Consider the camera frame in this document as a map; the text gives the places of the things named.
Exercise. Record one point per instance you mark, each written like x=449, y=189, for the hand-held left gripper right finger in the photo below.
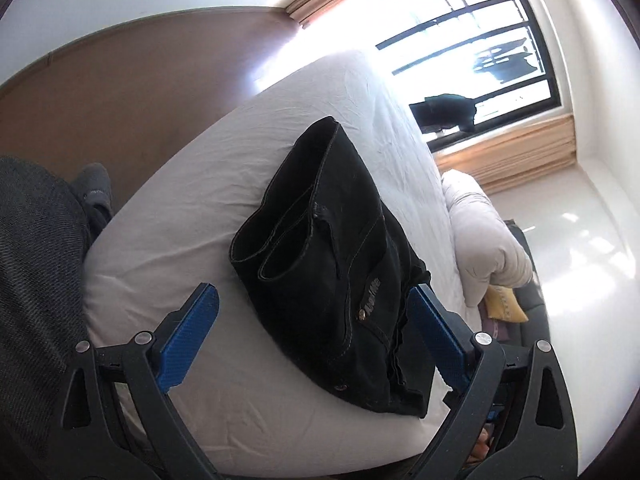
x=440, y=335

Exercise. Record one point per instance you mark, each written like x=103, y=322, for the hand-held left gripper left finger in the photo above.
x=192, y=330

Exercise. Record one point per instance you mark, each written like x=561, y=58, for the black pants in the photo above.
x=325, y=260

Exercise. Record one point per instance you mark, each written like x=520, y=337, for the purple pillow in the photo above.
x=500, y=332

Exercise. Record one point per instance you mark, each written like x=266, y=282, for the yellow pillow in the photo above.
x=505, y=305

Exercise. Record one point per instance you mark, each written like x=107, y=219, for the rolled white duvet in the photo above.
x=480, y=240

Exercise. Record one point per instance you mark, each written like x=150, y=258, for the bed with white sheet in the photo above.
x=200, y=185

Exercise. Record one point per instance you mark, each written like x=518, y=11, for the person's grey trouser leg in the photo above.
x=35, y=260

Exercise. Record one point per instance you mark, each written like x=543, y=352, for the person's grey slipper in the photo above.
x=92, y=185

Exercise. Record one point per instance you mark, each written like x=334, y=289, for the dark garment on balcony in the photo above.
x=445, y=110

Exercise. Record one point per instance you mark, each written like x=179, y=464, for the dark hanging clothes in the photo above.
x=505, y=62

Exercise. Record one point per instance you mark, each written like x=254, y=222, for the black glass door frame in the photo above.
x=542, y=35

